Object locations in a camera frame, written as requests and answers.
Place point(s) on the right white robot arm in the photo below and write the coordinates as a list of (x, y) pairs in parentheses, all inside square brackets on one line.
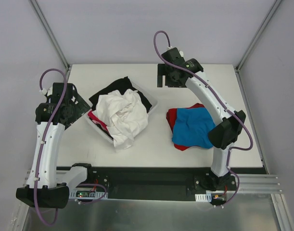
[(229, 123)]

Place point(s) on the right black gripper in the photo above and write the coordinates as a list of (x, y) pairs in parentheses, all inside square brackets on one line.
[(164, 75)]

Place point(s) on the white plastic basket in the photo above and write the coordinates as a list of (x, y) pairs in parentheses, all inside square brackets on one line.
[(149, 101)]

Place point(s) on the white cable duct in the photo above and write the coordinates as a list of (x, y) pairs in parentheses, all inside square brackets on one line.
[(87, 195), (203, 197)]

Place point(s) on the white t shirt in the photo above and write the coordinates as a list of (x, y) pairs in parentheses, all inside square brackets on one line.
[(124, 116)]

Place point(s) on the aluminium rail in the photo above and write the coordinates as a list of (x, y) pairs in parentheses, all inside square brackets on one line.
[(249, 180)]

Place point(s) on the right white cable duct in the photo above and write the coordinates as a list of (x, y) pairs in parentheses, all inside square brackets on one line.
[(203, 197)]

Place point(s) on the pink t shirt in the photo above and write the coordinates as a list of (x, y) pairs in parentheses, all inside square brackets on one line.
[(97, 121)]

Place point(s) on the blue t shirt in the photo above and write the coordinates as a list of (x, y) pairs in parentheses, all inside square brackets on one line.
[(192, 126)]

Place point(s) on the black t shirt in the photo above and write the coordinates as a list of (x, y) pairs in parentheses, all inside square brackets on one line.
[(121, 85)]

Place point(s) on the red t shirt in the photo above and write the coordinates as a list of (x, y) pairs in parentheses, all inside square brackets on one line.
[(171, 117)]

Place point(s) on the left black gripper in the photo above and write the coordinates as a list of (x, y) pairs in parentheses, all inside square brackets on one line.
[(80, 106)]

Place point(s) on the left white cable duct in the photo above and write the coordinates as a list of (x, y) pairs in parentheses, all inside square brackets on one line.
[(87, 195)]

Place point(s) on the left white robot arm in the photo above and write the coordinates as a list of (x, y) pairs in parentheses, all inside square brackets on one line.
[(43, 188)]

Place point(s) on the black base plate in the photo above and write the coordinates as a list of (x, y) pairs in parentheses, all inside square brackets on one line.
[(148, 192)]

